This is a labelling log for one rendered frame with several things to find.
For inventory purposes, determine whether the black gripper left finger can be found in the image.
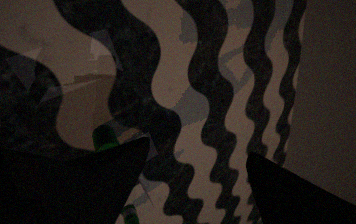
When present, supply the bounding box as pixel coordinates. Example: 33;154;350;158
0;137;150;224

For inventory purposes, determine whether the dark green cylinder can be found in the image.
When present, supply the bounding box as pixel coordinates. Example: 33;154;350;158
92;125;119;152

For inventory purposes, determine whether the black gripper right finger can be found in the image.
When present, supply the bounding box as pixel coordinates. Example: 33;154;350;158
246;152;356;224

